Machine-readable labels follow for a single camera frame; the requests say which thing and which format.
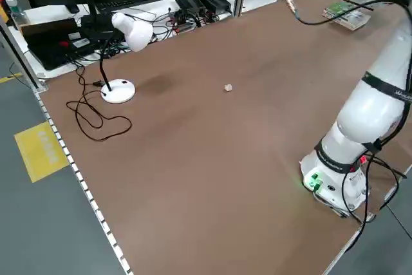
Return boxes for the white side desk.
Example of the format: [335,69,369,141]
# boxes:
[8,0,332,80]

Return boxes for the white desk lamp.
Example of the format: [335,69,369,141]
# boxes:
[100,12,154,104]

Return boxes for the black laptop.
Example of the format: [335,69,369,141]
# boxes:
[21,19,99,71]

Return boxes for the black lamp cable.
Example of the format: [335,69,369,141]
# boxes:
[66,66,133,142]

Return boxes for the black base cable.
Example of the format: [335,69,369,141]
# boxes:
[342,147,407,224]

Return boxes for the clear bottle with white cap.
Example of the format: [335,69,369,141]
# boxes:
[5,0,27,28]

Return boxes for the aluminium frame rail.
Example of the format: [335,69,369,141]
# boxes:
[0,17,49,92]

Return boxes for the green and white book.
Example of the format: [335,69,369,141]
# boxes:
[323,1,370,32]

